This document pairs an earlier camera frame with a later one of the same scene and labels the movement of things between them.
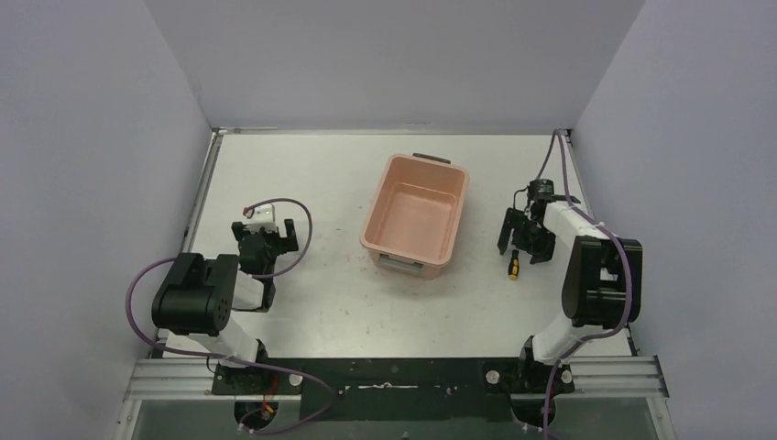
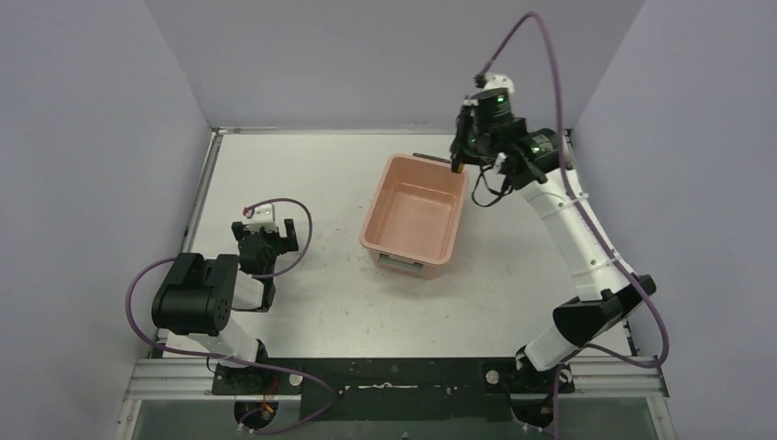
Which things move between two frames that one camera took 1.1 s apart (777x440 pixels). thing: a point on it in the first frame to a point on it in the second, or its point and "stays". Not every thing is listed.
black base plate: (421, 390) stays
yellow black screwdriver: (514, 265) to (457, 166)
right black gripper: (526, 228) to (464, 148)
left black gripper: (274, 241) stays
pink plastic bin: (411, 211) stays
